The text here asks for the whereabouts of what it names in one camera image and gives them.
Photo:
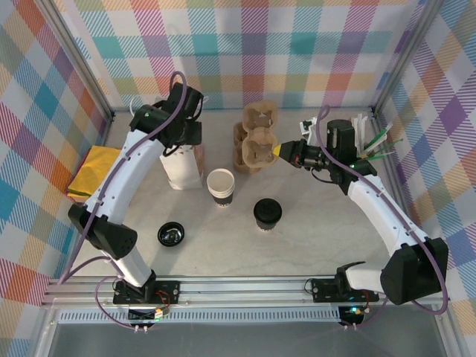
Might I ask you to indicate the brown cardboard cup carrier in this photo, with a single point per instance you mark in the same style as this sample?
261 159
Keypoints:
256 148

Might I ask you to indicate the cartoon animal paper gift bag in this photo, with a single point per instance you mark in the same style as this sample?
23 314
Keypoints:
182 171

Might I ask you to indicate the black lidded takeout coffee cup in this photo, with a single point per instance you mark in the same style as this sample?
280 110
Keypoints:
267 212

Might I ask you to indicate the black plastic cup lid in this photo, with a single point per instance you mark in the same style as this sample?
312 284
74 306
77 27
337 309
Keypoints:
171 234

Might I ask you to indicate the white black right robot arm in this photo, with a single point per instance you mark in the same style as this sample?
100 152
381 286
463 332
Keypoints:
379 208

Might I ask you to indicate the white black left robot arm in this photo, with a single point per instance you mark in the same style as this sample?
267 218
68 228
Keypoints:
115 178

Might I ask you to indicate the white paper wrapped straw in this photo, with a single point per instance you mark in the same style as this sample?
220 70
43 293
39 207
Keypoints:
363 126
359 130

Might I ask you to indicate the green paper wrapped straw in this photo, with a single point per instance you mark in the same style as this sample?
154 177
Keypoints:
379 156
379 137

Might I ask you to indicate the straws and stirrers bundle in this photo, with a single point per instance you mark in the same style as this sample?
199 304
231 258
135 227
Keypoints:
388 147

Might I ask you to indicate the yellow paper napkin stack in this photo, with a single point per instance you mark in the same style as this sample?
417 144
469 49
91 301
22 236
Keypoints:
93 167

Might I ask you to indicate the aluminium frame post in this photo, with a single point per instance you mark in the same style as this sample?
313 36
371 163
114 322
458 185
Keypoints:
403 56
79 59

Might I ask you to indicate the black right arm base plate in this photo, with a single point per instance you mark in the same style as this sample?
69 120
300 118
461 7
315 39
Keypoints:
323 290

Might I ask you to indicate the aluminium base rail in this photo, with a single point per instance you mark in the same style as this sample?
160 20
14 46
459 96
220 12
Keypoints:
241 288

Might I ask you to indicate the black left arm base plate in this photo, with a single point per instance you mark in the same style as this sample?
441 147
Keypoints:
167 290

